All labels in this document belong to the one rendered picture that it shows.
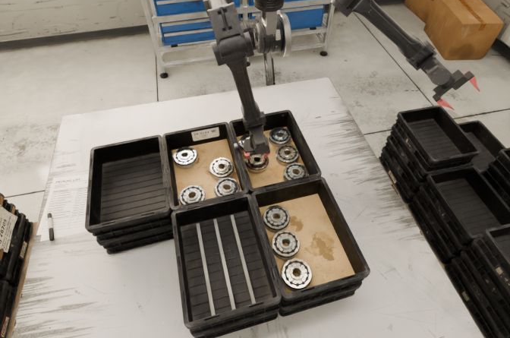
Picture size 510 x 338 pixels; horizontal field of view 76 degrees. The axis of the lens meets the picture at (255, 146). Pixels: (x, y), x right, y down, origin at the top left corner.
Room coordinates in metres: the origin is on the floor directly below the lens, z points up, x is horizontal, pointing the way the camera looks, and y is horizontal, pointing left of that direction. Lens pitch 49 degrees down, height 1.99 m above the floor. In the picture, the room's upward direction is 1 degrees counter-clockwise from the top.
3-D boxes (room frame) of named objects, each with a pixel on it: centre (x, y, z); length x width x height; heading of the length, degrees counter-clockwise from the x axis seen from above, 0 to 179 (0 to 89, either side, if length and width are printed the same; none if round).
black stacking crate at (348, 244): (0.53, -0.18, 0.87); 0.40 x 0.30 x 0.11; 15
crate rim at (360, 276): (0.53, -0.18, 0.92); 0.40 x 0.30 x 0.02; 15
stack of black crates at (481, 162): (1.39, -1.46, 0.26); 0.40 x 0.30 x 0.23; 12
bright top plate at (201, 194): (0.72, 0.25, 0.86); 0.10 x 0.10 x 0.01
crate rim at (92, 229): (0.76, 0.51, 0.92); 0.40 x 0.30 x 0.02; 15
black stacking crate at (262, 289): (0.45, 0.11, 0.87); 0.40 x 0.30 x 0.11; 15
